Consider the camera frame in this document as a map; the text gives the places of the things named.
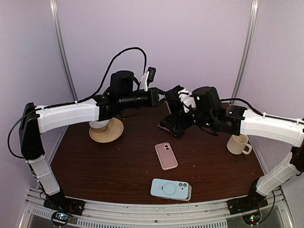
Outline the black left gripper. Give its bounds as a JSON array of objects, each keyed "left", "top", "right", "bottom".
[{"left": 119, "top": 87, "right": 171, "bottom": 110}]

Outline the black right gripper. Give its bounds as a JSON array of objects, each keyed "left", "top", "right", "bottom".
[{"left": 165, "top": 107, "right": 215, "bottom": 132}]

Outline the black-screen phone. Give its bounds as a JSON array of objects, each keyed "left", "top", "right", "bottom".
[{"left": 166, "top": 101, "right": 182, "bottom": 114}]

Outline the pink phone case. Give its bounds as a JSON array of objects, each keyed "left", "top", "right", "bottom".
[{"left": 154, "top": 142, "right": 178, "bottom": 171}]

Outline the light blue phone case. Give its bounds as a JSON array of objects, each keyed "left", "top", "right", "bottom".
[{"left": 150, "top": 178, "right": 192, "bottom": 201}]

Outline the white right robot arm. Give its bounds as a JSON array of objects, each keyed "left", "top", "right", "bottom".
[{"left": 162, "top": 86, "right": 304, "bottom": 210}]

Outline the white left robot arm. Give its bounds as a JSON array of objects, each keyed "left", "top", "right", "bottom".
[{"left": 19, "top": 67, "right": 183, "bottom": 211}]

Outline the purple phone bottom of stack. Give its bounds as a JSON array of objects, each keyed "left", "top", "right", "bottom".
[{"left": 158, "top": 121, "right": 173, "bottom": 133}]

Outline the cream case under stack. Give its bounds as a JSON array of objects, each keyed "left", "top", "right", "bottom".
[{"left": 150, "top": 185, "right": 192, "bottom": 201}]

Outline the cream ribbed mug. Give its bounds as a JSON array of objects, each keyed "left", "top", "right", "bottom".
[{"left": 227, "top": 135, "right": 252, "bottom": 155}]

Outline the beige ceramic plate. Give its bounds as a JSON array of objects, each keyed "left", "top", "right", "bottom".
[{"left": 89, "top": 118, "right": 124, "bottom": 143}]

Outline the white small bowl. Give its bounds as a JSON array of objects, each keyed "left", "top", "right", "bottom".
[{"left": 89, "top": 120, "right": 109, "bottom": 129}]

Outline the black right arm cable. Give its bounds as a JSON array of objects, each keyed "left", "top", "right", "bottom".
[{"left": 220, "top": 97, "right": 304, "bottom": 124}]

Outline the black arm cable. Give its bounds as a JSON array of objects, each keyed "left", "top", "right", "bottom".
[
  {"left": 220, "top": 97, "right": 304, "bottom": 124},
  {"left": 76, "top": 47, "right": 148, "bottom": 105}
]

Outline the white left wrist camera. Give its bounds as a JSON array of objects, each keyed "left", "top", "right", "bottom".
[{"left": 139, "top": 67, "right": 156, "bottom": 92}]

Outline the right aluminium frame post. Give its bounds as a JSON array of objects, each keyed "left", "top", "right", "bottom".
[{"left": 232, "top": 0, "right": 259, "bottom": 98}]

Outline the aluminium frame post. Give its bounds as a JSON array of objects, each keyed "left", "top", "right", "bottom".
[
  {"left": 49, "top": 0, "right": 80, "bottom": 106},
  {"left": 232, "top": 0, "right": 259, "bottom": 98}
]

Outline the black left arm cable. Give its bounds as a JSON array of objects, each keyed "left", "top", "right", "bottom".
[{"left": 76, "top": 47, "right": 148, "bottom": 105}]

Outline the aluminium front rail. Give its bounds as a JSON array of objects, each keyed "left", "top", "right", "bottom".
[{"left": 17, "top": 187, "right": 295, "bottom": 228}]

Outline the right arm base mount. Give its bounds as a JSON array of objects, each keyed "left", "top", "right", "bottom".
[{"left": 227, "top": 192, "right": 268, "bottom": 226}]

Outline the left aluminium frame post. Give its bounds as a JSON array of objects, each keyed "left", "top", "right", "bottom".
[{"left": 49, "top": 0, "right": 80, "bottom": 106}]

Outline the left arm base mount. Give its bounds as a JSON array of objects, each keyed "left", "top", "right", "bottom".
[{"left": 43, "top": 195, "right": 85, "bottom": 227}]

